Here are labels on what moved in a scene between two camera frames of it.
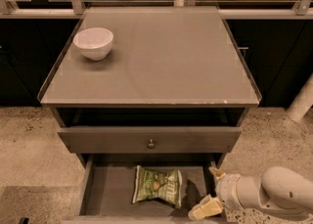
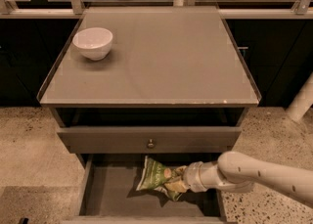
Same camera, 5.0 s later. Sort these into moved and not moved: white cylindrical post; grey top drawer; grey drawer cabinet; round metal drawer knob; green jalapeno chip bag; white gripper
Moved: green jalapeno chip bag; white gripper
Not moved: grey top drawer; grey drawer cabinet; round metal drawer knob; white cylindrical post
